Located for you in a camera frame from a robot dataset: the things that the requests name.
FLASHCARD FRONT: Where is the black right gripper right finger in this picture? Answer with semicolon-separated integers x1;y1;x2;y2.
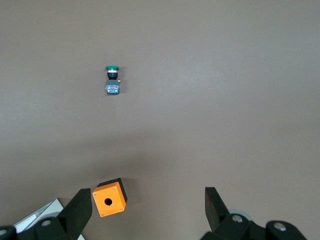
199;186;308;240

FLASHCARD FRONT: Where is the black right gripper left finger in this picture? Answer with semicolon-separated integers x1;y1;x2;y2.
0;188;92;240

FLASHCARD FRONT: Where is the green push button switch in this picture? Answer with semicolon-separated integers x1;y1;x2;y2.
104;65;123;96

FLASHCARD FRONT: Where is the orange button enclosure box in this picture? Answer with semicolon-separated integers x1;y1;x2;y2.
91;177;129;218

